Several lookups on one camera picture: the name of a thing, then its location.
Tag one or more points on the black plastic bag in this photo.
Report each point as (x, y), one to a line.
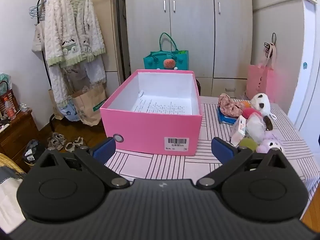
(32, 152)

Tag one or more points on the grey white blanket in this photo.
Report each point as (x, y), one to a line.
(8, 200)

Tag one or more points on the white fluffy cardigan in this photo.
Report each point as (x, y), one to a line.
(70, 25)

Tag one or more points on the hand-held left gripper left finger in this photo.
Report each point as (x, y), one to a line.
(105, 150)

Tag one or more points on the white door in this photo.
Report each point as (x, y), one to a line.
(310, 85)

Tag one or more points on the beige tall cabinet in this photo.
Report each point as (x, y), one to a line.
(277, 55)

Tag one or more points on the pink paper bag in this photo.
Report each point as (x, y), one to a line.
(258, 82)

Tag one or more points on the pink floral plush cloth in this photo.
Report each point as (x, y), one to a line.
(228, 106)

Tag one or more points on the small orange plush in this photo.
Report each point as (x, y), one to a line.
(246, 104)

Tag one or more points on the brown paper bag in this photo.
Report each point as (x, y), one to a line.
(87, 105)

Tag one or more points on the white panda plush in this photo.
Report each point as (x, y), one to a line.
(261, 103)

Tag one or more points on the pink cardboard box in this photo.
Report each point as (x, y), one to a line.
(140, 130)

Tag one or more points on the purple plush toy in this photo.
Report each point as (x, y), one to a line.
(271, 145)

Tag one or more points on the teal felt handbag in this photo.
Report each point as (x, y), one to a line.
(155, 62)

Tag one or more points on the green tissue pack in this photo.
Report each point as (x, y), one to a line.
(5, 83)

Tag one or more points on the olive green soft pad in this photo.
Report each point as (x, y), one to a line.
(247, 143)

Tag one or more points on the striped pink tablecloth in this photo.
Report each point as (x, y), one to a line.
(175, 165)

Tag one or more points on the beige wardrobe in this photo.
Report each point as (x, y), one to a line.
(190, 42)

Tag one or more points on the beige narrow cabinet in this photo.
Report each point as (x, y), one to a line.
(107, 17)

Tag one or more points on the white fluffy pants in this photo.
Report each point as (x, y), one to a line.
(57, 85)

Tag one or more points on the wooden nightstand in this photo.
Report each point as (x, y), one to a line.
(17, 135)

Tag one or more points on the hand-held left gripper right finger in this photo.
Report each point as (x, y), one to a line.
(221, 150)

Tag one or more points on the blue wet wipes pack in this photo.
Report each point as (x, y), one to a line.
(226, 119)

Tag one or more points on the blue round door sticker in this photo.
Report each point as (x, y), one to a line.
(305, 65)

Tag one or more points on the beige fuzzy slipper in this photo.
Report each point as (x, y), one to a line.
(75, 144)
(56, 141)

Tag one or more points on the pink fluffy pompom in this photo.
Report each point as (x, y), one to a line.
(248, 112)

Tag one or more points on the orange drink bottle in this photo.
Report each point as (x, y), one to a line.
(10, 110)

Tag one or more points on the white canvas tote bag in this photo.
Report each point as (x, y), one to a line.
(37, 37)

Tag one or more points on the black chair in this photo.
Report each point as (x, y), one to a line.
(198, 87)

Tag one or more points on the patterned blue white bag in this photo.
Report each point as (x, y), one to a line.
(68, 111)

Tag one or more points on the white wet wipes pack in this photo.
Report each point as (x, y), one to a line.
(238, 132)

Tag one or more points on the printed paper sheet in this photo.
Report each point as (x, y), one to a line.
(162, 106)

